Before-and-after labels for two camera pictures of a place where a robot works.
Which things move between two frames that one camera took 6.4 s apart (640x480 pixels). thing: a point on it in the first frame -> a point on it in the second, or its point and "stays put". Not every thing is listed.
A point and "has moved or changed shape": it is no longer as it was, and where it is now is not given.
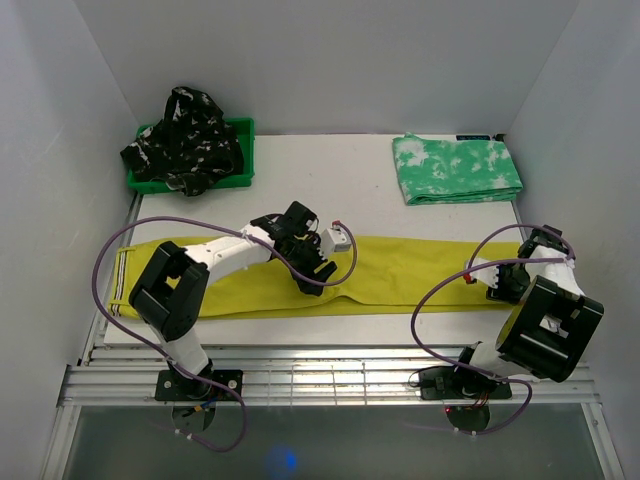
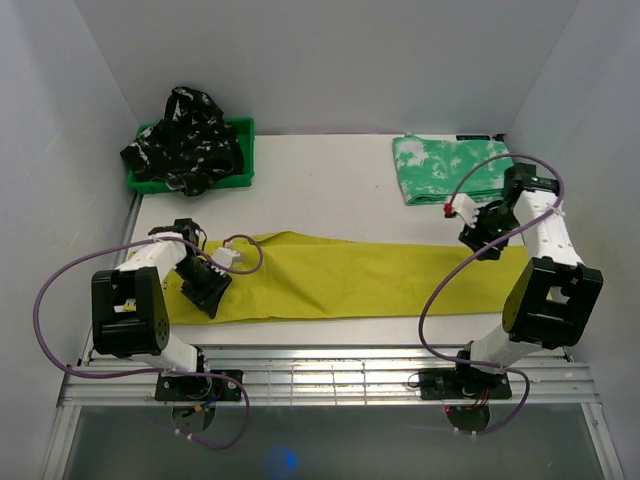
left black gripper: [303, 276] -> [206, 298]
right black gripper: [500, 292] -> [473, 237]
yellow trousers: [372, 273] has moved or changed shape
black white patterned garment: [191, 146] stays put
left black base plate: [174, 386] stays put
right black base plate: [449, 383] stays put
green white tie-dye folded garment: [438, 171] stays put
